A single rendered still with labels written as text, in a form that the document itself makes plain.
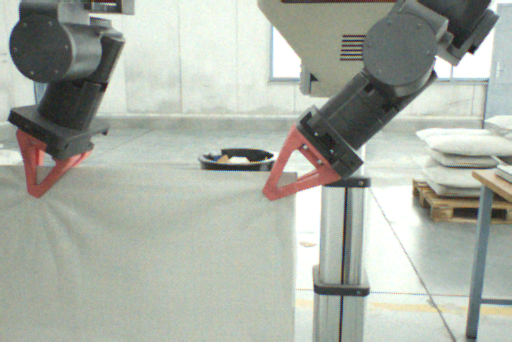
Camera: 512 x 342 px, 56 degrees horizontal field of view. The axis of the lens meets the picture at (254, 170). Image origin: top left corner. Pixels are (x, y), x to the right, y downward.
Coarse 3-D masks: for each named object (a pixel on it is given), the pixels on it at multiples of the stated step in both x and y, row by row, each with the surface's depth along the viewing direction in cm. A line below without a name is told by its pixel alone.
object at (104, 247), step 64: (0, 192) 55; (64, 192) 54; (128, 192) 52; (192, 192) 51; (256, 192) 51; (0, 256) 57; (64, 256) 56; (128, 256) 54; (192, 256) 53; (256, 256) 52; (0, 320) 59; (64, 320) 58; (128, 320) 56; (192, 320) 54; (256, 320) 54
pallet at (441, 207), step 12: (420, 180) 435; (420, 192) 411; (432, 192) 397; (420, 204) 410; (432, 204) 370; (444, 204) 364; (456, 204) 363; (468, 204) 363; (492, 204) 363; (504, 204) 362; (432, 216) 369; (444, 216) 366; (456, 216) 375; (504, 216) 364
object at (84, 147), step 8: (48, 144) 48; (72, 144) 49; (80, 144) 51; (88, 144) 53; (40, 152) 54; (48, 152) 48; (56, 152) 48; (64, 152) 48; (72, 152) 50; (80, 152) 52; (88, 152) 54; (40, 160) 54; (80, 160) 54
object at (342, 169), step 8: (336, 144) 48; (280, 152) 50; (336, 152) 45; (344, 152) 45; (336, 160) 45; (272, 168) 50; (336, 168) 45; (344, 168) 45; (304, 176) 51; (344, 176) 45
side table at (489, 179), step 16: (480, 176) 193; (496, 176) 191; (480, 192) 202; (496, 192) 177; (480, 208) 201; (480, 224) 201; (480, 240) 203; (480, 256) 204; (480, 272) 206; (480, 288) 207; (480, 304) 209; (496, 304) 209
